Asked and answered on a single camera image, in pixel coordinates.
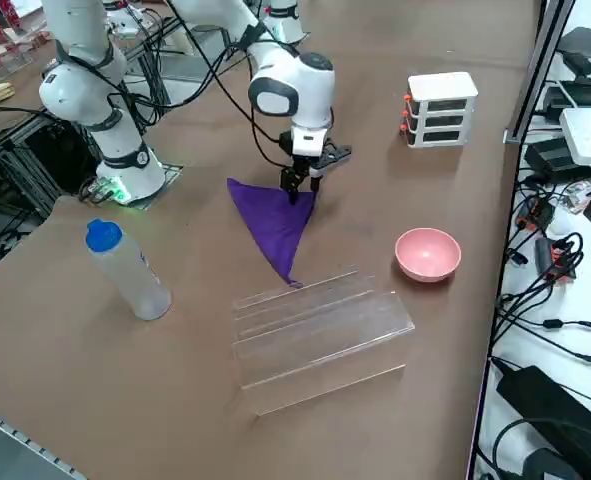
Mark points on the pink bowl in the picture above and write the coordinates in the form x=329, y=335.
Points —
x=427, y=255

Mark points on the white mini drawer cabinet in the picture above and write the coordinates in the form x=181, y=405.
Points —
x=442, y=85

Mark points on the small black adapter box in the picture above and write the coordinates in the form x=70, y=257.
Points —
x=550, y=157

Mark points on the clear bottle with blue cap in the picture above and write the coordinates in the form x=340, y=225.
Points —
x=135, y=280

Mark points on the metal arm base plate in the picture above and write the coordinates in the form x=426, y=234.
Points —
x=172, y=172

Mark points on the aluminium frame post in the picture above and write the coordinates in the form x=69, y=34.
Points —
x=540, y=70

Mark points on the purple towel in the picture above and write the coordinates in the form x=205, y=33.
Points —
x=275, y=225

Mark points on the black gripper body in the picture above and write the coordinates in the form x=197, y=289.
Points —
x=287, y=142

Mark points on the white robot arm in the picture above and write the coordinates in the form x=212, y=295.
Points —
x=285, y=90
x=290, y=25

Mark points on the aluminium table edge rail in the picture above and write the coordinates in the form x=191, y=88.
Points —
x=25, y=440

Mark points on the large black power brick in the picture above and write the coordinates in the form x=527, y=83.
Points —
x=550, y=405

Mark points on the clear acrylic stepped rack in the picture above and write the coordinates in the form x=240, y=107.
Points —
x=325, y=325

